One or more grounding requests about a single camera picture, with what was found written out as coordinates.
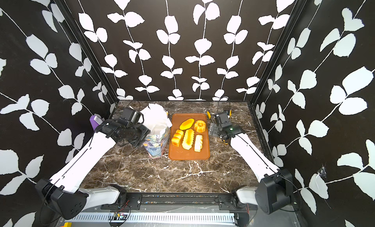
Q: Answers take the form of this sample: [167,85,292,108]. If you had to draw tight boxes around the pale glazed bread loaf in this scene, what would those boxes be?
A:
[194,135,203,152]

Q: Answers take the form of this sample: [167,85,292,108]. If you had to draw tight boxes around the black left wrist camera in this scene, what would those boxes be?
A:
[120,107,144,124]

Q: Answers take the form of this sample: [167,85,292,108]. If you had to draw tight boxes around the black front mounting rail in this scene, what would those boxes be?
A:
[100,192,258,212]

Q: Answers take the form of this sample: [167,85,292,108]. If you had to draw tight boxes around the brown plastic tray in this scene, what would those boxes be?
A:
[169,113,210,161]

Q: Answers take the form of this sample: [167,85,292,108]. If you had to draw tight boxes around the ring shaped bundt bread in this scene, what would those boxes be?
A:
[194,120,207,133]

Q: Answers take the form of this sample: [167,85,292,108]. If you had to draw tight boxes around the oval yellow bread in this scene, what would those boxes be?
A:
[179,118,195,130]

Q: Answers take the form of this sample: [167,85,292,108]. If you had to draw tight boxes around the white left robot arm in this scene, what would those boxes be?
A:
[35,118,150,220]

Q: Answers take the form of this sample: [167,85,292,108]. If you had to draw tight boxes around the yellow handled metal tongs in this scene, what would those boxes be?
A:
[207,110,232,145]

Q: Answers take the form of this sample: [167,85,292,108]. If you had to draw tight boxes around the purple plastic box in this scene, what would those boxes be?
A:
[89,115,104,132]

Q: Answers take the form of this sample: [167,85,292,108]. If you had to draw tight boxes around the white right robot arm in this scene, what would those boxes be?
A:
[209,122,294,215]

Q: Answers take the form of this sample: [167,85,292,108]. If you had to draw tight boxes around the small electronics circuit board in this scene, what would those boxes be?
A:
[109,212,129,222]

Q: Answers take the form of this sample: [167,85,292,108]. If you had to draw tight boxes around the white slotted cable duct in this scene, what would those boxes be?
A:
[67,212,237,225]

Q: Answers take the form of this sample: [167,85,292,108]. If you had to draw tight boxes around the segmented pull-apart bread roll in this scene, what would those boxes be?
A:
[171,129,184,147]

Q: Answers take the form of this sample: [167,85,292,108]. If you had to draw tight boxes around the long ridged yellow bread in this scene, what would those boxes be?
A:
[182,129,195,150]

